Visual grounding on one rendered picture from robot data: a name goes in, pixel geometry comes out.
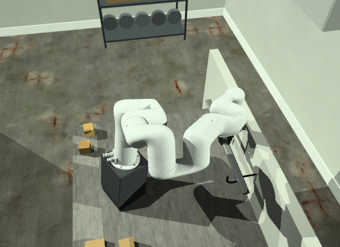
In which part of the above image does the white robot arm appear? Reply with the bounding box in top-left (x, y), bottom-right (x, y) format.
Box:
top-left (103, 87), bottom-right (249, 180)

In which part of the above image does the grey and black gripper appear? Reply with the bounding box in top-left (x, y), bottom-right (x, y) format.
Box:
top-left (218, 130), bottom-right (241, 145)

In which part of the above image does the pale grey wall panel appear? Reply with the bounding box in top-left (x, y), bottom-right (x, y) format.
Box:
top-left (202, 49), bottom-right (322, 247)

